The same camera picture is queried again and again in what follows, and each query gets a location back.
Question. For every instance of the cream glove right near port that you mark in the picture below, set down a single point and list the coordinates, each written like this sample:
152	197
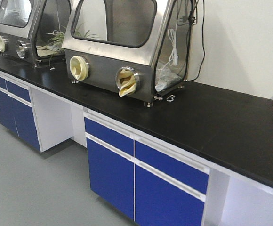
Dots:
127	81

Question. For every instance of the cream glove port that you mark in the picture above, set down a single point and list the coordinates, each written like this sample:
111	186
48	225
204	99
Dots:
79	67
127	81

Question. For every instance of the near stainless steel glove box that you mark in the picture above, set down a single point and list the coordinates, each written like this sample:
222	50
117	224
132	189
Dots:
151	36

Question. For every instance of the stainless steel glove box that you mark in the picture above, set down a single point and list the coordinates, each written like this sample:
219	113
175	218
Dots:
151	36
34	29

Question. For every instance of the blue white lab cabinet near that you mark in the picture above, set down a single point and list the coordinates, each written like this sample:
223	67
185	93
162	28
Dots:
155	183

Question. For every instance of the blue white lab cabinet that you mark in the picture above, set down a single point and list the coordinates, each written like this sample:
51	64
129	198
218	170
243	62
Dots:
40	118
155	183

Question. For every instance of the cream glove left near port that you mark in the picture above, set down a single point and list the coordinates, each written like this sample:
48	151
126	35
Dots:
79	67

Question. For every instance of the blue white lab cabinet far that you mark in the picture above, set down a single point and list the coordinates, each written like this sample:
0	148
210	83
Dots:
40	118

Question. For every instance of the far stainless steel glove box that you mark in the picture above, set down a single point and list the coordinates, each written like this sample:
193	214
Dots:
34	29

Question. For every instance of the cream glove far box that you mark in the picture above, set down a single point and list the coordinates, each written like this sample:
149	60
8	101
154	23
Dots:
3	44

